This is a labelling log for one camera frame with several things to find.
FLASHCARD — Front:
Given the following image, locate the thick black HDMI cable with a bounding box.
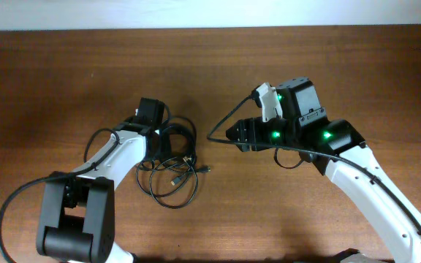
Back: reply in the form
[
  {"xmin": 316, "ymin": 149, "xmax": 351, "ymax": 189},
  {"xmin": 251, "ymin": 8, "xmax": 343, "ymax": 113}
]
[{"xmin": 135, "ymin": 105, "xmax": 200, "ymax": 210}]

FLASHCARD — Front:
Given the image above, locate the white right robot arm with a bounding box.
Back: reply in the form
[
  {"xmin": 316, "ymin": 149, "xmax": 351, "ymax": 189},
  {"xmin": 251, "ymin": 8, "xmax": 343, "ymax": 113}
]
[{"xmin": 226, "ymin": 77, "xmax": 421, "ymax": 262}]

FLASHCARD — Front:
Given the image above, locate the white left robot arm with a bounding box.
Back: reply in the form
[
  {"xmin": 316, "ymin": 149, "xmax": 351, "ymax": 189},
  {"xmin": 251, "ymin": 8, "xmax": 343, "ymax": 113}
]
[{"xmin": 36, "ymin": 98, "xmax": 168, "ymax": 262}]

